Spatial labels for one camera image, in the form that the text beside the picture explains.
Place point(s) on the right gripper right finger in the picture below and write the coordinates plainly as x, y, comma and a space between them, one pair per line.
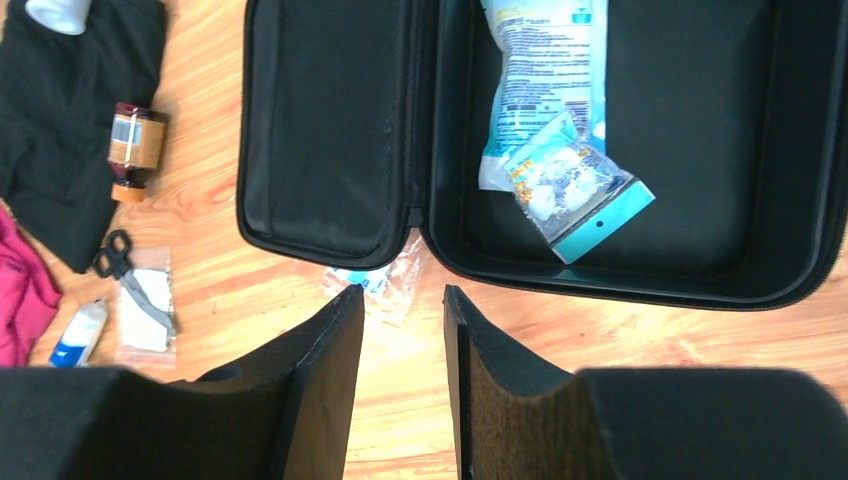
518, 416

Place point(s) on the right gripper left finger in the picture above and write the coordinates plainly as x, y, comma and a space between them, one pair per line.
282, 411

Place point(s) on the clear bag blue items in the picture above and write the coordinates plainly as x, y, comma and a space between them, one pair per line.
388, 291

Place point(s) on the small white blue bottle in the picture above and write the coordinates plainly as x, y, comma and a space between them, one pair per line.
81, 336

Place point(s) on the teal header cotton ball bag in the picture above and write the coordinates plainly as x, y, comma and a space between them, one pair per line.
573, 194

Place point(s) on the brown bottle orange cap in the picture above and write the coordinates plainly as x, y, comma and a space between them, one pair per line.
135, 149

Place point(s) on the light blue wipes packet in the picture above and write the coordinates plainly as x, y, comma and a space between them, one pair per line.
554, 57

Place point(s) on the red black medicine kit case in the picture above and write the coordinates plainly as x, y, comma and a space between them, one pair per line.
363, 120

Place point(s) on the clear bag white gauze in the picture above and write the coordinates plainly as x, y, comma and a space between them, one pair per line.
142, 341

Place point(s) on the pink cloth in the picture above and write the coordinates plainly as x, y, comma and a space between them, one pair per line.
29, 296

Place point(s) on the black cloth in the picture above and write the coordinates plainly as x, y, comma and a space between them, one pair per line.
58, 95

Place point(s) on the black handled scissors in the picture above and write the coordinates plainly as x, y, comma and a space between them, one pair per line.
112, 261

